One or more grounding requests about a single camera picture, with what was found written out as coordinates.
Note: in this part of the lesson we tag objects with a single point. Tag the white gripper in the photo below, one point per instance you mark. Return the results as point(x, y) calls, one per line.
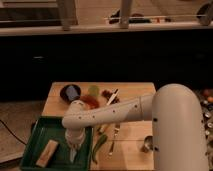
point(75, 139)

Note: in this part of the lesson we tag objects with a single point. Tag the tan towel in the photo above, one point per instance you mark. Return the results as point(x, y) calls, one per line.
point(47, 153)

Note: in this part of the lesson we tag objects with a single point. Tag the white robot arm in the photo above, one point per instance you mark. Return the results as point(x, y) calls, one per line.
point(177, 125)

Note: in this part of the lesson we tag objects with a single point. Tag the green plastic tray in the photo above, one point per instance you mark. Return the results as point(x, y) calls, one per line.
point(50, 128)

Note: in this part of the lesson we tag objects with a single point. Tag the green chili pepper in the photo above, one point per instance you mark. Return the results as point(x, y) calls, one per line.
point(102, 139)

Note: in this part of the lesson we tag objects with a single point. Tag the wooden cutting board table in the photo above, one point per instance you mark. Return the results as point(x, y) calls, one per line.
point(126, 155)

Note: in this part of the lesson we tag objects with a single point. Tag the red food pile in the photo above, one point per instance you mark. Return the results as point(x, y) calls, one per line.
point(93, 102)

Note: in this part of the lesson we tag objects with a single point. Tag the dark bowl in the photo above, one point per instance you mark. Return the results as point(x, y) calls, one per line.
point(70, 93)

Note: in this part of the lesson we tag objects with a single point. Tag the green round vegetable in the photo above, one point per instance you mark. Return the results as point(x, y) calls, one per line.
point(94, 90)

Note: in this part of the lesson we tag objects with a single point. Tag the silver measuring cup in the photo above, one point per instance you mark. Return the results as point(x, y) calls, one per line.
point(147, 145)

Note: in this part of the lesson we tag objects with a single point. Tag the yellow handled knife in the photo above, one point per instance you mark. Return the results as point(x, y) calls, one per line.
point(111, 100)

